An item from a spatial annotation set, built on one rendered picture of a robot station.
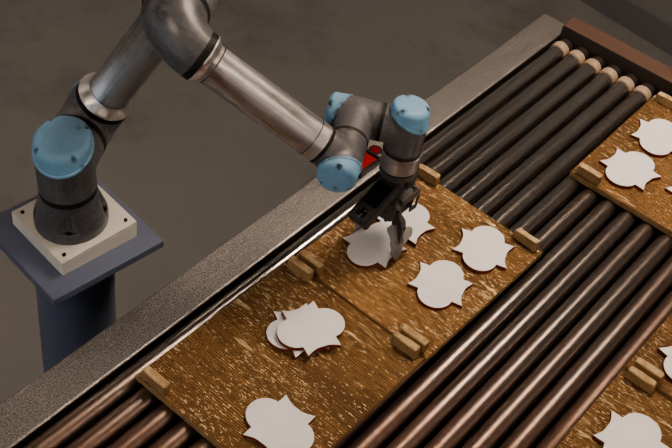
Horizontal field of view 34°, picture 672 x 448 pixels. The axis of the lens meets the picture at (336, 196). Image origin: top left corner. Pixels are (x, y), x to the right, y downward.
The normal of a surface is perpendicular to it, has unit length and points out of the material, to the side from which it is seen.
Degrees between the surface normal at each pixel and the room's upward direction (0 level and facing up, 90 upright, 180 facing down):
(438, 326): 0
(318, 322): 0
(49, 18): 0
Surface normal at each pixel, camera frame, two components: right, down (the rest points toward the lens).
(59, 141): 0.06, -0.60
